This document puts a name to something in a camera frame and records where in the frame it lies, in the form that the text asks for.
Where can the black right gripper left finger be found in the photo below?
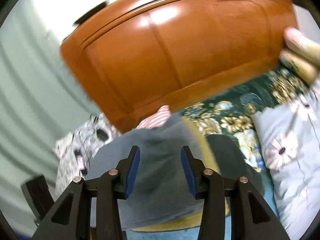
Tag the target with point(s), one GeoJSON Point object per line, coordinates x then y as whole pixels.
{"type": "Point", "coordinates": [70, 215]}

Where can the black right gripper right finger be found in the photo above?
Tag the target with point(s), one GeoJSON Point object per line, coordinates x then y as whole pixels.
{"type": "Point", "coordinates": [251, 216]}

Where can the grey knitted pants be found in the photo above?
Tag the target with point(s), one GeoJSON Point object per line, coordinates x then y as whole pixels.
{"type": "Point", "coordinates": [160, 193]}

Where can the dark grey folded garment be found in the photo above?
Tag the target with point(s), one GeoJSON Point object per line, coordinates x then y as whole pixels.
{"type": "Point", "coordinates": [231, 160]}

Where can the grey floral cloth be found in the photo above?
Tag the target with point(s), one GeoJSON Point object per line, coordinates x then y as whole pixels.
{"type": "Point", "coordinates": [76, 150]}

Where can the mustard yellow knitted sweater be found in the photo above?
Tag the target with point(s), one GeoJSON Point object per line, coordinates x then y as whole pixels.
{"type": "Point", "coordinates": [206, 155]}

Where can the light blue floral duvet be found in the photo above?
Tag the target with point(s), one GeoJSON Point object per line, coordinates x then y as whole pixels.
{"type": "Point", "coordinates": [289, 140]}

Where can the teal floral bed blanket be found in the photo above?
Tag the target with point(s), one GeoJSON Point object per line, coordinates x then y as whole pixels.
{"type": "Point", "coordinates": [230, 113]}

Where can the red striped cloth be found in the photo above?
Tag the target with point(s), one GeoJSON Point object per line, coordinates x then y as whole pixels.
{"type": "Point", "coordinates": [156, 120]}

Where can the green floral pillow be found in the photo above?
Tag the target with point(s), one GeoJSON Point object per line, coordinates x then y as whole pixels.
{"type": "Point", "coordinates": [307, 71]}

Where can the orange wooden headboard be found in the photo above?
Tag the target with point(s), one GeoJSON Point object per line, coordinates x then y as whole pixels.
{"type": "Point", "coordinates": [134, 56]}

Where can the pink cream pillow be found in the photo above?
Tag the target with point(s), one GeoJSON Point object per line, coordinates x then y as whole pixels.
{"type": "Point", "coordinates": [300, 44]}

